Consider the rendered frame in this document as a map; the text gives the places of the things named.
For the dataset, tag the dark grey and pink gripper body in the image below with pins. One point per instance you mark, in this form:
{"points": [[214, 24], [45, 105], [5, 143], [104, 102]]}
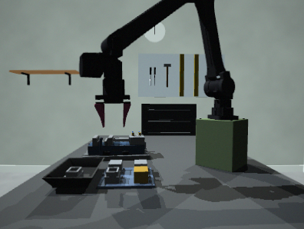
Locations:
{"points": [[113, 92]]}

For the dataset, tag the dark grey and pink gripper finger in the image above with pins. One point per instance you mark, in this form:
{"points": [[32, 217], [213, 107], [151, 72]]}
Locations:
{"points": [[126, 110], [100, 110]]}

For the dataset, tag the yellow block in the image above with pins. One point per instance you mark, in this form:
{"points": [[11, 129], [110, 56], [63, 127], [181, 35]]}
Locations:
{"points": [[140, 174]]}

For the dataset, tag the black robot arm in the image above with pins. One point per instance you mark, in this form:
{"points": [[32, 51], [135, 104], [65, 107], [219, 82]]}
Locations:
{"points": [[93, 65]]}

